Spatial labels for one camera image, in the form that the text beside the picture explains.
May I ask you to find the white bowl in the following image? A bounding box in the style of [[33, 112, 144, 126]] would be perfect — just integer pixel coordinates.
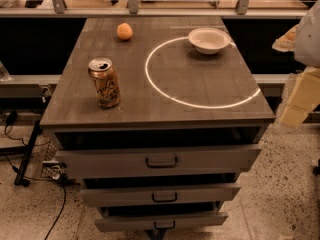
[[188, 28, 231, 55]]

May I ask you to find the wire mesh basket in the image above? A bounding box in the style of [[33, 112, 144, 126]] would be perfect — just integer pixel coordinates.
[[41, 141, 66, 181]]

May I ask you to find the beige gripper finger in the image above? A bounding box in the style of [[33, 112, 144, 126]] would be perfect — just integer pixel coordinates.
[[272, 25, 297, 52], [279, 68, 320, 128]]

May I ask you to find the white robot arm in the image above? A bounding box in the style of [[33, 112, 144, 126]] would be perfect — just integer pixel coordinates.
[[272, 8, 320, 128]]

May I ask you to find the grey top drawer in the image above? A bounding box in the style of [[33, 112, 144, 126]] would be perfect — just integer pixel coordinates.
[[56, 144, 261, 179]]

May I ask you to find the metal rail frame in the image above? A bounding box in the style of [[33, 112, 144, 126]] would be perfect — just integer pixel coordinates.
[[0, 75, 60, 98]]

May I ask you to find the grey bottom drawer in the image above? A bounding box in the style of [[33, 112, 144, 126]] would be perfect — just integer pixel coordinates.
[[95, 212, 228, 232]]

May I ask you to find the grey middle drawer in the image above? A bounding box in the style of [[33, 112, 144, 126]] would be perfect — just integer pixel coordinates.
[[80, 183, 240, 207]]

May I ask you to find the gold soda can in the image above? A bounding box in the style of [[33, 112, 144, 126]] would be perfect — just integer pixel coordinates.
[[88, 57, 120, 108]]

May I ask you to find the black stand leg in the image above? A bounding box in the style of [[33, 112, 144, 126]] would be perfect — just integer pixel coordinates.
[[14, 120, 41, 187]]

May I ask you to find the black floor cable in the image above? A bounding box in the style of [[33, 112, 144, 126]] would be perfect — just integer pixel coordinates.
[[0, 109, 68, 240]]

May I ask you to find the grey drawer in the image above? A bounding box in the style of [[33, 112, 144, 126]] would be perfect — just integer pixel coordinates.
[[80, 183, 240, 207], [56, 144, 261, 179], [95, 212, 228, 232]]

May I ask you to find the orange fruit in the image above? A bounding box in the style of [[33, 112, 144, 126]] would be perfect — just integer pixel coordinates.
[[117, 23, 133, 40]]

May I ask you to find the grey drawer cabinet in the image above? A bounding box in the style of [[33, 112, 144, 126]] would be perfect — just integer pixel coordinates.
[[41, 16, 274, 219]]

